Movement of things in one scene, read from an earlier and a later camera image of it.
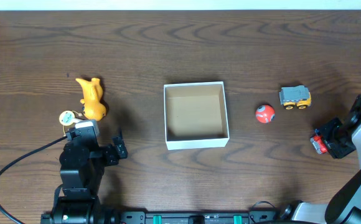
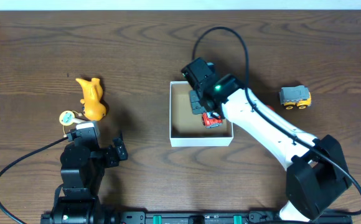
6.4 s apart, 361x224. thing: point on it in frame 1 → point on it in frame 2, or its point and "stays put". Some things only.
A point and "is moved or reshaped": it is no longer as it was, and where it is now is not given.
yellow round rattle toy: x=68 y=118 stays put
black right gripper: x=336 y=152 → x=203 y=109
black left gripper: x=112 y=149 stays put
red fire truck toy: x=318 y=144 is moved or reshaped
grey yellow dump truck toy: x=295 y=96 stays put
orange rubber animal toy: x=94 y=108 stays put
